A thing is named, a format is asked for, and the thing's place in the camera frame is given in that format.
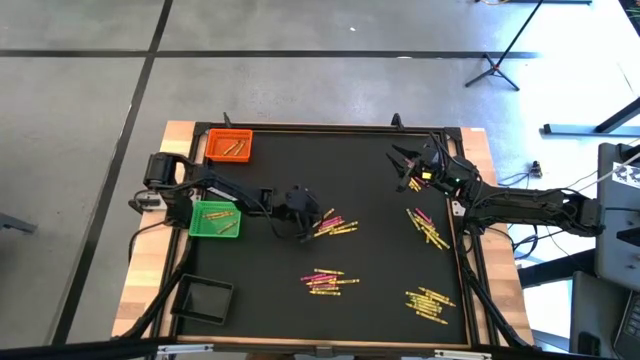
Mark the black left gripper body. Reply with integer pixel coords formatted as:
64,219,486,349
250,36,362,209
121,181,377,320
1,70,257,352
272,184,324,224

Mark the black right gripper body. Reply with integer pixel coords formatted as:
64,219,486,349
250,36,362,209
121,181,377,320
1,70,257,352
411,145,454,189

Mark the crayon pile right middle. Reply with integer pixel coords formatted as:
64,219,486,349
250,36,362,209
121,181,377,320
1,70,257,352
412,214,436,235

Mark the orange plastic basket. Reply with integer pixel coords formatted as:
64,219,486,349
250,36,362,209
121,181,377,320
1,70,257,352
204,128,254,164

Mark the green plastic basket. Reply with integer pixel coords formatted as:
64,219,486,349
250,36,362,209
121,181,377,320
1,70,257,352
188,200,242,239

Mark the black tripod stand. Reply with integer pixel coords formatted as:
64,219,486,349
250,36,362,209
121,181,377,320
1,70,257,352
464,0,545,92

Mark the black plastic basket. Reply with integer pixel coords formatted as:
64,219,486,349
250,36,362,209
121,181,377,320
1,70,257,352
170,273,235,326

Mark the black T-base stand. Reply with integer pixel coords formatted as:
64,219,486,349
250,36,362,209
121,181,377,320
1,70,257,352
543,97,640,138

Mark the silver aluminium extrusion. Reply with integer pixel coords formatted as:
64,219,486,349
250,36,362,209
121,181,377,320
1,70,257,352
156,343,215,357
433,349,494,360

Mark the grey equipment cabinet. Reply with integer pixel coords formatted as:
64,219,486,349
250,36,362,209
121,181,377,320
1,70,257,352
594,142,640,292

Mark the black-white marker tag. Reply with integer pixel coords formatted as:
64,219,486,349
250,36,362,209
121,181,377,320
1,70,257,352
612,160,640,190

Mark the grey equipment console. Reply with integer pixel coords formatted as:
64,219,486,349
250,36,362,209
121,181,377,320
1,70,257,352
569,271,640,360

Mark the grey floor stand foot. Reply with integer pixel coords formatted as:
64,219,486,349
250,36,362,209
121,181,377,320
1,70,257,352
0,212,39,235

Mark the black aluminium table frame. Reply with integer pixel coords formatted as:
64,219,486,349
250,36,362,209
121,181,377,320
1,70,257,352
169,112,481,349

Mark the black camera rig frame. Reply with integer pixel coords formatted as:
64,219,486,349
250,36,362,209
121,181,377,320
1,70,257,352
0,264,640,360

